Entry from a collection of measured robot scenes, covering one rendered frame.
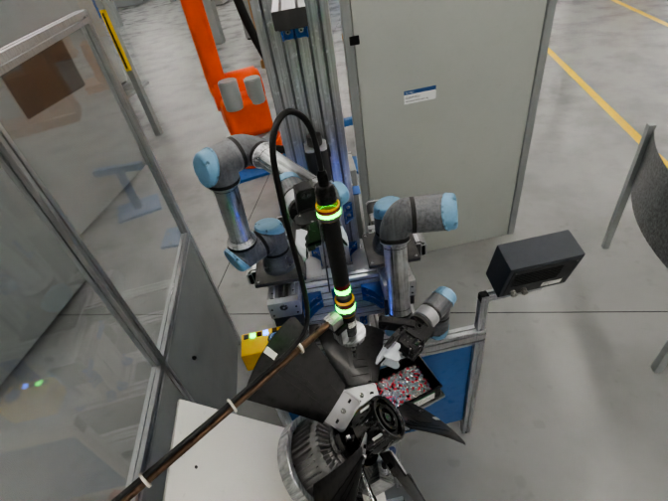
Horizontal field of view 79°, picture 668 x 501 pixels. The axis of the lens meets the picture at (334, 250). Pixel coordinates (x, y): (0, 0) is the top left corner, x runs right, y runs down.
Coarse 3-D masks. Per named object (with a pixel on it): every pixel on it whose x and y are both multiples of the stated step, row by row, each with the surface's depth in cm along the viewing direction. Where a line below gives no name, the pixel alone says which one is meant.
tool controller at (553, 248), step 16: (528, 240) 138; (544, 240) 138; (560, 240) 137; (496, 256) 141; (512, 256) 135; (528, 256) 134; (544, 256) 134; (560, 256) 133; (576, 256) 133; (496, 272) 143; (512, 272) 133; (528, 272) 135; (544, 272) 137; (560, 272) 140; (496, 288) 146; (512, 288) 143; (528, 288) 145
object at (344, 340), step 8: (328, 320) 85; (336, 320) 85; (328, 328) 88; (336, 328) 85; (344, 328) 86; (360, 328) 93; (336, 336) 90; (344, 336) 89; (360, 336) 91; (344, 344) 91; (352, 344) 90
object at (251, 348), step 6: (264, 330) 148; (270, 330) 147; (264, 336) 146; (246, 342) 145; (252, 342) 144; (258, 342) 144; (264, 342) 144; (246, 348) 143; (252, 348) 142; (258, 348) 142; (246, 354) 141; (252, 354) 141; (258, 354) 141; (246, 360) 142; (252, 360) 142; (246, 366) 144; (252, 366) 145
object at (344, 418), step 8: (344, 392) 101; (344, 400) 101; (352, 400) 102; (336, 408) 100; (344, 408) 101; (352, 408) 102; (328, 416) 99; (336, 416) 100; (344, 416) 101; (352, 416) 102; (336, 424) 100; (344, 424) 101
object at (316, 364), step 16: (288, 320) 101; (272, 336) 97; (288, 336) 99; (304, 336) 101; (304, 352) 99; (320, 352) 101; (256, 368) 92; (288, 368) 96; (304, 368) 98; (320, 368) 100; (272, 384) 93; (288, 384) 95; (304, 384) 97; (320, 384) 98; (336, 384) 100; (256, 400) 91; (272, 400) 93; (288, 400) 95; (304, 400) 96; (320, 400) 98; (336, 400) 100; (304, 416) 96; (320, 416) 98
